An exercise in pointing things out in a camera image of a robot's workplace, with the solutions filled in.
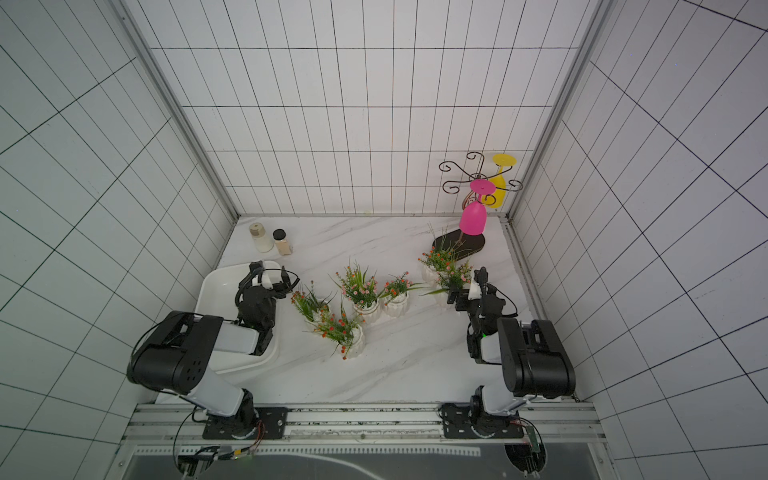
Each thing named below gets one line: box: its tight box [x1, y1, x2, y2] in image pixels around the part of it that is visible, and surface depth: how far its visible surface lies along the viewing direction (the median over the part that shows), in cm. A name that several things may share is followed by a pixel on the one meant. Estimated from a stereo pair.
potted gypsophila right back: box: [418, 223, 472, 282], surface depth 93 cm
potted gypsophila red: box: [290, 280, 338, 325], surface depth 85 cm
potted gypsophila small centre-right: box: [377, 271, 424, 317], surface depth 87 cm
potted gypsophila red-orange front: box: [314, 302, 366, 361], surface depth 81 cm
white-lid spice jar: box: [249, 222, 274, 253], surface depth 106 cm
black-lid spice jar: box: [272, 228, 292, 256], surface depth 105 cm
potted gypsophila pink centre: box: [328, 255, 380, 315], surface depth 85 cm
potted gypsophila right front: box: [419, 262, 474, 296], surface depth 89 cm
